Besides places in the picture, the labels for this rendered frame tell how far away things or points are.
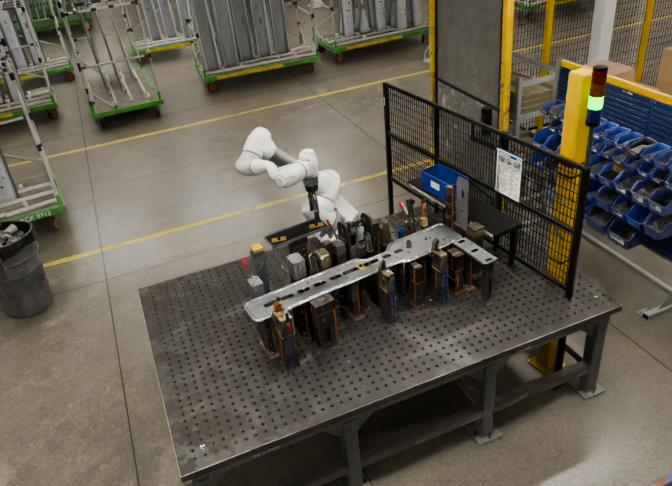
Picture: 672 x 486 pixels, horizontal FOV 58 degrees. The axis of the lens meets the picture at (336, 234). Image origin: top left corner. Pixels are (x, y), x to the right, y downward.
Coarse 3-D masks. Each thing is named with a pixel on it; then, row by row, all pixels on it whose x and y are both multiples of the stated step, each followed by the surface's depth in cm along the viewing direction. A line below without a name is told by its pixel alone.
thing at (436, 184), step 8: (432, 168) 422; (440, 168) 423; (448, 168) 415; (424, 176) 415; (432, 176) 407; (440, 176) 426; (448, 176) 419; (456, 176) 411; (464, 176) 404; (424, 184) 419; (432, 184) 410; (440, 184) 403; (448, 184) 396; (432, 192) 414; (440, 192) 406
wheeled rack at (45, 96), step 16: (16, 0) 895; (32, 32) 934; (16, 48) 932; (48, 80) 957; (32, 96) 939; (48, 96) 927; (0, 112) 887; (16, 112) 888; (32, 112) 897; (48, 112) 916
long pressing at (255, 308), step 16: (400, 240) 374; (416, 240) 373; (432, 240) 371; (448, 240) 369; (400, 256) 360; (416, 256) 359; (320, 272) 353; (336, 272) 352; (352, 272) 350; (368, 272) 349; (288, 288) 343; (304, 288) 342; (320, 288) 340; (336, 288) 340; (256, 304) 333; (288, 304) 331; (256, 320) 322
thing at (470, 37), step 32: (448, 0) 550; (480, 0) 504; (512, 0) 468; (448, 32) 564; (480, 32) 516; (512, 32) 481; (448, 64) 580; (480, 64) 529; (448, 96) 596; (480, 96) 544; (480, 128) 558; (480, 160) 577
